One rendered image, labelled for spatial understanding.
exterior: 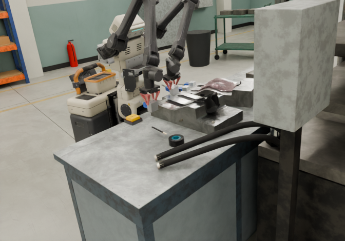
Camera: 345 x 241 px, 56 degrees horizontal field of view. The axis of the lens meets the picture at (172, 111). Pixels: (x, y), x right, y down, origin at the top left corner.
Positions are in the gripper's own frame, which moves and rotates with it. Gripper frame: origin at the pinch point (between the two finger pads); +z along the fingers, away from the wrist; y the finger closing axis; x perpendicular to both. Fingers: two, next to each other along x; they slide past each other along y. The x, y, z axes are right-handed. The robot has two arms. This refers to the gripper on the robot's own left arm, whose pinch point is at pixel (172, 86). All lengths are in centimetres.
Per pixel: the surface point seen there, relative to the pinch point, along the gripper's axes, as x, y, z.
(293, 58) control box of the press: -92, -35, -58
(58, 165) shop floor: 120, -48, 107
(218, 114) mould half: -41.1, -5.6, 1.0
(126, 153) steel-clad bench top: -25, -59, 2
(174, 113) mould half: -20.4, -19.3, 1.3
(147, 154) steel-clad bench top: -34, -53, 1
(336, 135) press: -96, 19, 4
